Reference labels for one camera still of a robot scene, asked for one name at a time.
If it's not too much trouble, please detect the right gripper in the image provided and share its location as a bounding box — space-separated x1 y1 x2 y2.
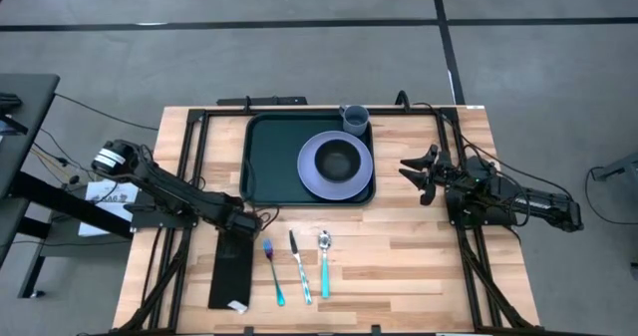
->
400 145 475 206

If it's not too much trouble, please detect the knife white-teal patterned handle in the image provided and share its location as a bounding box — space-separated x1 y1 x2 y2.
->
287 228 314 306

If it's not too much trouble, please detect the black napkin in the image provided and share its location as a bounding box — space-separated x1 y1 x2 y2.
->
207 228 255 315

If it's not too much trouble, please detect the lavender round plate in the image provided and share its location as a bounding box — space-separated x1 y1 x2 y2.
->
296 130 375 201

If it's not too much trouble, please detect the grey-blue cup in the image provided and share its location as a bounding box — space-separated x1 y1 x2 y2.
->
339 104 371 138

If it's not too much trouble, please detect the black bowl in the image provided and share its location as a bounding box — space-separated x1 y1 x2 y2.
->
313 139 362 183

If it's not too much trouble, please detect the dark green plastic tray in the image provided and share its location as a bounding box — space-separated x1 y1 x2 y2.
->
239 111 377 207

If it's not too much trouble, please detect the black power strip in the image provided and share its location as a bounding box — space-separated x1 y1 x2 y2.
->
216 95 309 108

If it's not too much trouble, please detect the white paper sheet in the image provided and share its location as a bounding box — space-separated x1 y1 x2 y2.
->
78 179 141 238

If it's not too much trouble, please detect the grey metal stand foot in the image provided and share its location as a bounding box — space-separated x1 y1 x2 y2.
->
590 151 638 182

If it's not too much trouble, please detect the black desk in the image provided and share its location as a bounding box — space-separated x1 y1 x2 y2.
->
0 73 135 300

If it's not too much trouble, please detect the black desk device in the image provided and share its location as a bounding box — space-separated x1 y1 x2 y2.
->
0 92 29 137

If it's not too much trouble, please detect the iridescent fork teal handle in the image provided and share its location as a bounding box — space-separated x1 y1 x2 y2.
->
261 237 287 308

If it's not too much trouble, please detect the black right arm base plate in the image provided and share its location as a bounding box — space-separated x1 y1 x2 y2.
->
445 188 519 227

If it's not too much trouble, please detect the silver spoon teal handle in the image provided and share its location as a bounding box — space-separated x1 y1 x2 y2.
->
318 229 334 300

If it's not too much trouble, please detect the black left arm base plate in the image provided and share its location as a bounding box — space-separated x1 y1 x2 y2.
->
124 203 200 230

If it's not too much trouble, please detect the black aluminium table frame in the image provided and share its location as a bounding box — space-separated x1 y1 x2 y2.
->
117 107 542 336

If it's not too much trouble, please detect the black floor cable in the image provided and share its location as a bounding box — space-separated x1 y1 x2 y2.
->
584 168 638 235
53 92 160 132

